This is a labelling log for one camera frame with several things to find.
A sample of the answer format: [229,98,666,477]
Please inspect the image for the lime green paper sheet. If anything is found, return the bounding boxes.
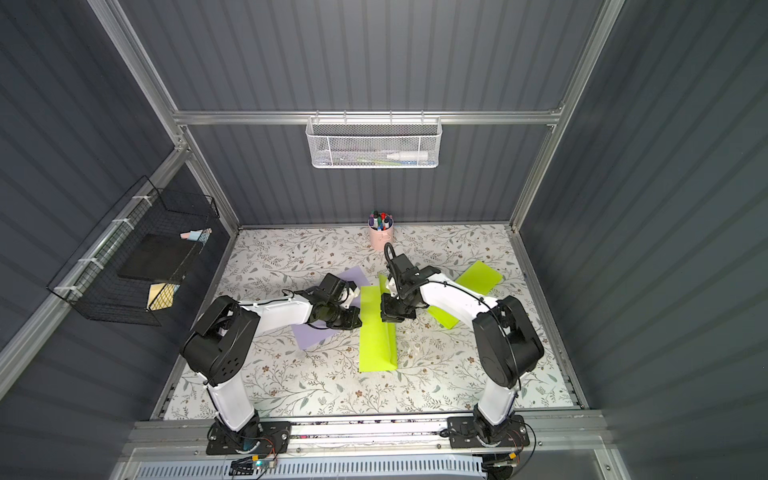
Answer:
[359,275,398,373]

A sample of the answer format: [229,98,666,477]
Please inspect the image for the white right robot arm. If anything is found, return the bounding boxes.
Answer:
[381,243,545,436]

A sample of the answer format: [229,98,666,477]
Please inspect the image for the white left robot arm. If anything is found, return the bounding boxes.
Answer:
[180,274,362,432]

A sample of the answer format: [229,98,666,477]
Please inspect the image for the lavender paper sheet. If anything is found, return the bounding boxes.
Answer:
[292,266,370,350]

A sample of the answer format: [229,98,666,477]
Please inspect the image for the pink pen cup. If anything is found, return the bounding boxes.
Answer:
[368,218,395,251]

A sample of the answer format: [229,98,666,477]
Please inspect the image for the colored markers in cup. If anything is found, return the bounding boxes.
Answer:
[368,210,394,231]

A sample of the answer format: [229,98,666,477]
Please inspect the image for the white bottle in basket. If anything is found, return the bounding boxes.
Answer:
[387,151,429,164]

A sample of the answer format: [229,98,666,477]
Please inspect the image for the pastel sticky notes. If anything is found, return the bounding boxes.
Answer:
[180,228,212,243]

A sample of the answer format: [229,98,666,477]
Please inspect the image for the yellow sticky note pad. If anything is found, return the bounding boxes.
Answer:
[147,283,180,311]

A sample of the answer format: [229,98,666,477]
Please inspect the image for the black notebook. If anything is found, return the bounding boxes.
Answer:
[118,234,204,284]

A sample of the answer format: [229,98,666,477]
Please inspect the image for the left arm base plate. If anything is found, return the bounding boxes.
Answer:
[206,419,292,456]

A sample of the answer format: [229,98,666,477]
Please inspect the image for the white wire mesh basket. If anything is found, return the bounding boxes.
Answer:
[305,117,443,169]

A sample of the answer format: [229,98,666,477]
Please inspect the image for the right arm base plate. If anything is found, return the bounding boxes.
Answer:
[440,415,531,450]

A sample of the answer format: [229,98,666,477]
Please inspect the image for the black wire wall basket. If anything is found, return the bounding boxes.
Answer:
[47,181,219,326]

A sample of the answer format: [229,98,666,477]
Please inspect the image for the aluminium mounting rail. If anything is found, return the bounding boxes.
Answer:
[119,410,615,461]

